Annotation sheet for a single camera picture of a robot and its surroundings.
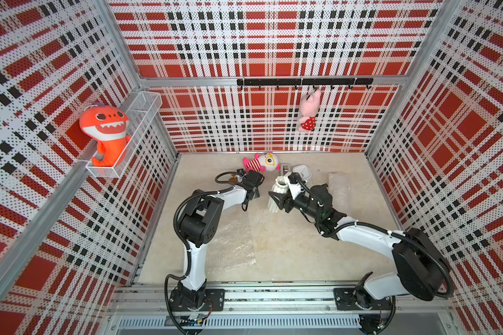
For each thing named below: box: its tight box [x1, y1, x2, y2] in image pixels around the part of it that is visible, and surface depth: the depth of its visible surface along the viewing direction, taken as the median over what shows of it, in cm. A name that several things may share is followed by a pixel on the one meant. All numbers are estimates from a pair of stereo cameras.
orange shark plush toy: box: [78, 102, 132, 167], surface depth 64 cm
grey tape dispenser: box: [280, 163, 290, 176], surface depth 111 cm
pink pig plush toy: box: [298, 89, 323, 132], surface depth 96 cm
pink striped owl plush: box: [242, 151, 281, 174], surface depth 110 cm
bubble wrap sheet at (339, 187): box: [326, 171, 351, 215], surface depth 98 cm
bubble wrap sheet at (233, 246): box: [206, 203, 257, 273], surface depth 88 cm
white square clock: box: [292, 164, 313, 184], surface depth 110 cm
